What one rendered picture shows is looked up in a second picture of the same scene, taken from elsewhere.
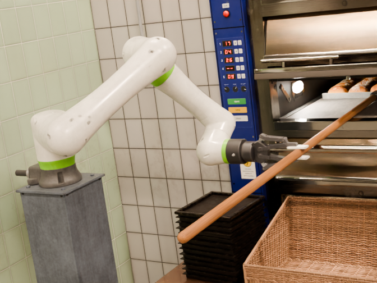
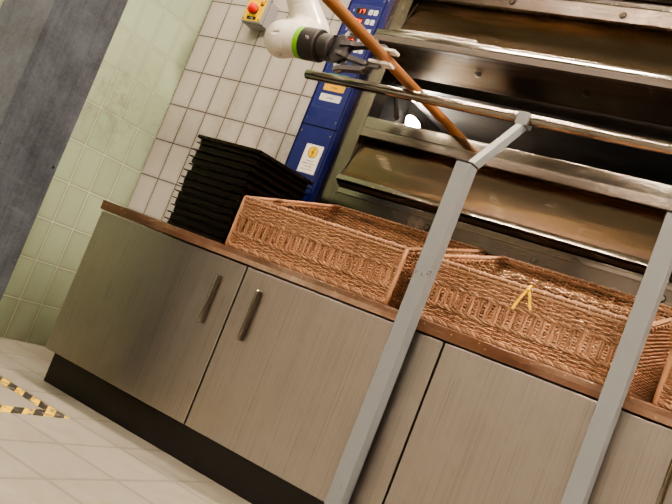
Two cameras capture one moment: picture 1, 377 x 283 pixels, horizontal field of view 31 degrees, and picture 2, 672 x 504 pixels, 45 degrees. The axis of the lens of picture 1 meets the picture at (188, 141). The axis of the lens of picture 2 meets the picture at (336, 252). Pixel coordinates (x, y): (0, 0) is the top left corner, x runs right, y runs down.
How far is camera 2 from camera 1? 1.37 m
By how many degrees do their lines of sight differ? 17
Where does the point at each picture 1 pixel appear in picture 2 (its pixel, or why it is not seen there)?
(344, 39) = (493, 39)
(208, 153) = (279, 29)
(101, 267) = (76, 56)
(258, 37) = (399, 17)
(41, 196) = not seen: outside the picture
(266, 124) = (357, 117)
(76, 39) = not seen: outside the picture
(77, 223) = not seen: outside the picture
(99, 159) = (147, 97)
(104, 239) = (100, 32)
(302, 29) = (452, 21)
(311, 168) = (383, 180)
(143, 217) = (156, 195)
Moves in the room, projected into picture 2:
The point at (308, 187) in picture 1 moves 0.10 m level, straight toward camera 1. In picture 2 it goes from (367, 205) to (365, 199)
